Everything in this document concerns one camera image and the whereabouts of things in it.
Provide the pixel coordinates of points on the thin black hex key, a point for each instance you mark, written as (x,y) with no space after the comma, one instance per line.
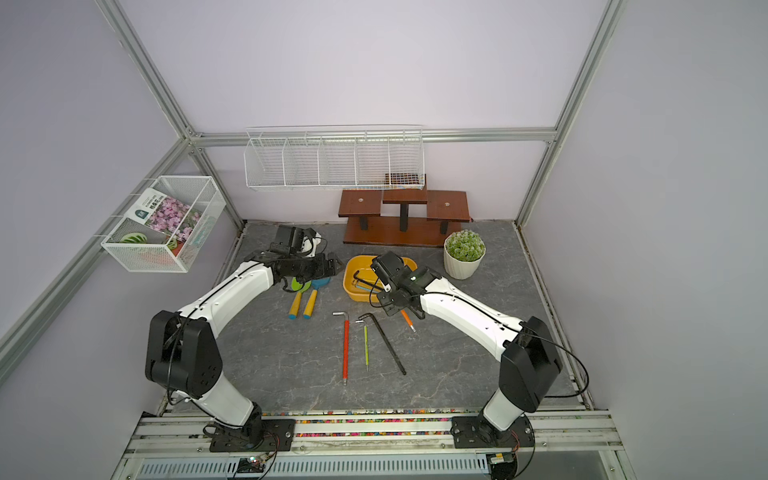
(359,280)

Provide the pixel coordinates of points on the flower seed packet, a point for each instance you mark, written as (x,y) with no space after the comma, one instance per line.
(165,214)

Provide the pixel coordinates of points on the blue garden hand rake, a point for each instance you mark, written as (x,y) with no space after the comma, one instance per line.
(311,303)

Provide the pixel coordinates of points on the brown wooden stepped stand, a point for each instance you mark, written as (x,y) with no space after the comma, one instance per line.
(415,218)

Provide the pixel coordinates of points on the orange hex key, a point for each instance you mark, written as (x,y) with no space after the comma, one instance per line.
(408,320)

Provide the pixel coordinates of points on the green hex key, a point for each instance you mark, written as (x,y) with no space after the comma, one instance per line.
(363,327)

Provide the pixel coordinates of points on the yellow plastic storage box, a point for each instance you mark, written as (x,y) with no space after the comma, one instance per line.
(362,263)

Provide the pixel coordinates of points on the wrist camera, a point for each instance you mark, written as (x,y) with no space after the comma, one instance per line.
(295,241)
(390,269)

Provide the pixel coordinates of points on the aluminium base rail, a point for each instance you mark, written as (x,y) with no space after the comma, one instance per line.
(381,444)

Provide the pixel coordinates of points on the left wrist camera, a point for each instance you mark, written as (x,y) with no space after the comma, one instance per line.
(295,241)

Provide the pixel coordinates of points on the green striped ball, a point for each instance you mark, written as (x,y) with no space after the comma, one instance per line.
(134,238)

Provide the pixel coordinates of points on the large black hex key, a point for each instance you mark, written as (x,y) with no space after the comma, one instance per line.
(373,319)

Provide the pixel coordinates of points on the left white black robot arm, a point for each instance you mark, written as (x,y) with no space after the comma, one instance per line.
(183,354)

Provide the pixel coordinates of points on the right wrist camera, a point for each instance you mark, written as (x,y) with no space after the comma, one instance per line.
(390,269)

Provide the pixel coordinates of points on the white wire side basket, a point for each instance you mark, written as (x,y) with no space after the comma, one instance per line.
(161,254)

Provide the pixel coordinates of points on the red hex key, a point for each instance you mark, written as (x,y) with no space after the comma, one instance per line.
(346,344)

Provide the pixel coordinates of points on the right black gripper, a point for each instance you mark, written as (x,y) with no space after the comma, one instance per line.
(386,303)

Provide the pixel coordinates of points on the green garden trowel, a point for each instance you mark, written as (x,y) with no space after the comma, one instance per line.
(297,288)

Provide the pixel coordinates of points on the white pot green plant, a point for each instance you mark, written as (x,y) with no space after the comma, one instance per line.
(463,252)

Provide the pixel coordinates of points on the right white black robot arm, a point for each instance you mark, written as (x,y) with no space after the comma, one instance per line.
(529,359)

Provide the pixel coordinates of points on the long white wire shelf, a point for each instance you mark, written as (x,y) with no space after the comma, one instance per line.
(335,157)

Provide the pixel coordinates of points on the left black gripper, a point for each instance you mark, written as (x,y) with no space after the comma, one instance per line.
(321,271)

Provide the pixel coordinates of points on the blue hex key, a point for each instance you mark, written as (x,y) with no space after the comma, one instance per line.
(364,288)

